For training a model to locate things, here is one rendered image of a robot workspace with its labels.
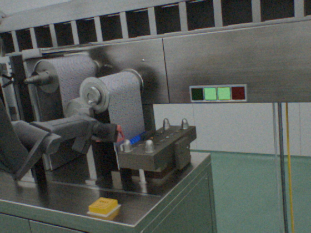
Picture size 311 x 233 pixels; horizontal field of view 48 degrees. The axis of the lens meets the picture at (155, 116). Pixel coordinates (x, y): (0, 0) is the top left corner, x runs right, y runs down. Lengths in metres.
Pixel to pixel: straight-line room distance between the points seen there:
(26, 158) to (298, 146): 3.42
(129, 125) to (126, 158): 0.20
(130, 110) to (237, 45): 0.51
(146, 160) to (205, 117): 2.88
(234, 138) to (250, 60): 2.71
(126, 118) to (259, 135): 2.69
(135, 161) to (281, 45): 0.70
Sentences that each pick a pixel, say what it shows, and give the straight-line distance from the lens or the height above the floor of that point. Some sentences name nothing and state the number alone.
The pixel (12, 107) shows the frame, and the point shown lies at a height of 1.23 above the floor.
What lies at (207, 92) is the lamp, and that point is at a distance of 1.51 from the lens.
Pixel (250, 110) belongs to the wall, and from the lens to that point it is 3.95.
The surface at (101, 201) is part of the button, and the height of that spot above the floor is 0.92.
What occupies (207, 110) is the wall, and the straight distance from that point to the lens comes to 4.11.
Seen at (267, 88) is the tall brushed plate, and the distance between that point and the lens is 1.44.
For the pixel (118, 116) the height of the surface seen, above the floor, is 1.15.
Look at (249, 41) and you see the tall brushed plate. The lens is 1.44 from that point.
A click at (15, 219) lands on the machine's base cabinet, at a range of 1.56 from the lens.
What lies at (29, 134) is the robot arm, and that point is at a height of 1.27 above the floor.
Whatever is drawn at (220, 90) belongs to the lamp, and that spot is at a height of 1.20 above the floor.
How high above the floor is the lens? 1.44
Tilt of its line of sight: 13 degrees down
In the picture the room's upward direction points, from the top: 7 degrees counter-clockwise
